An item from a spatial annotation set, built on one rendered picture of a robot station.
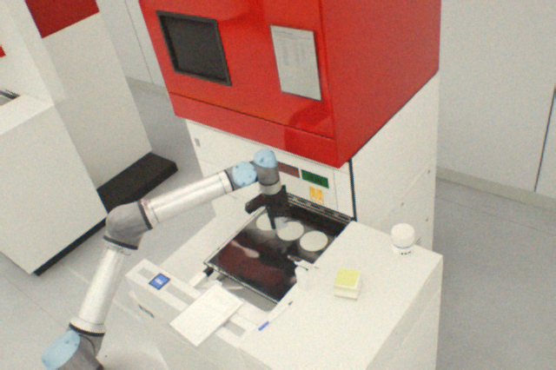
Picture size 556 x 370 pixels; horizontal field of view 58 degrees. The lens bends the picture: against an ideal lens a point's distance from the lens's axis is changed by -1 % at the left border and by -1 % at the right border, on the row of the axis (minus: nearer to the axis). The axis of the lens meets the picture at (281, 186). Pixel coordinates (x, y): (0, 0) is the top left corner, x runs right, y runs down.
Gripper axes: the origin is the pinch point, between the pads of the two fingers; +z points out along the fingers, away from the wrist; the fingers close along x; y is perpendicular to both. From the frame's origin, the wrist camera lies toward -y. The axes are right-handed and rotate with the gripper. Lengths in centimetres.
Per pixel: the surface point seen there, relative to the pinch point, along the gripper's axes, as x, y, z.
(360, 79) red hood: 3, 36, -56
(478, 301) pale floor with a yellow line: 22, 92, 91
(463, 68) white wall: 119, 111, 9
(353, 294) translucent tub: -42.3, 23.7, -9.0
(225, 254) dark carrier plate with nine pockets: -7.3, -19.0, 1.4
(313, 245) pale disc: -9.4, 13.6, 1.3
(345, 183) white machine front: -4.8, 27.7, -21.2
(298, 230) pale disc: -0.6, 8.8, 1.3
